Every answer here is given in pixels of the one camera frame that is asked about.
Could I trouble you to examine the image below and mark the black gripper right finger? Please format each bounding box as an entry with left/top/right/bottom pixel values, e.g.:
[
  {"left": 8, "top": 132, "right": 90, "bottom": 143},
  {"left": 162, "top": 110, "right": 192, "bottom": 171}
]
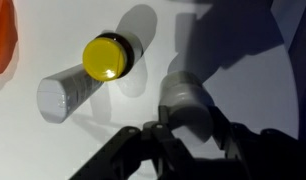
[{"left": 206, "top": 106, "right": 306, "bottom": 180}]

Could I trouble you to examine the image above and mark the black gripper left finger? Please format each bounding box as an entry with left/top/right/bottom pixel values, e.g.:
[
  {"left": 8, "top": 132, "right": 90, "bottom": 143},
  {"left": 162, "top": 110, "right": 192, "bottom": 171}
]
[{"left": 69, "top": 106, "right": 193, "bottom": 180}]

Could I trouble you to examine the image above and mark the white and orange container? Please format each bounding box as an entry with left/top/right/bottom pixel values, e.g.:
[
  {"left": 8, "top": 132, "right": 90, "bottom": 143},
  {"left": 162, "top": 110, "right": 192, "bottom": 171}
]
[{"left": 159, "top": 71, "right": 214, "bottom": 146}]

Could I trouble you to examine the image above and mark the orange plastic bag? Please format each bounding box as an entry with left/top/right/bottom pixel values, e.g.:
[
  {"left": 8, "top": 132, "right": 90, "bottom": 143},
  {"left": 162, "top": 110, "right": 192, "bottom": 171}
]
[{"left": 0, "top": 0, "right": 18, "bottom": 74}]

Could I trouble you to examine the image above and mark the white cylindrical can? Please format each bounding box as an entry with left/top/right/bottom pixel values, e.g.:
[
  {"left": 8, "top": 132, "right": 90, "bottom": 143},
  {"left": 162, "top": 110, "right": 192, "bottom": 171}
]
[{"left": 37, "top": 64, "right": 103, "bottom": 124}]

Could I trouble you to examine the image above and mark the brown bottle yellow cap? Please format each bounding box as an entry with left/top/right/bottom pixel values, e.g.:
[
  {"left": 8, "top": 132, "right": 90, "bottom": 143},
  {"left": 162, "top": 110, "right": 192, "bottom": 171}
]
[{"left": 82, "top": 32, "right": 135, "bottom": 82}]

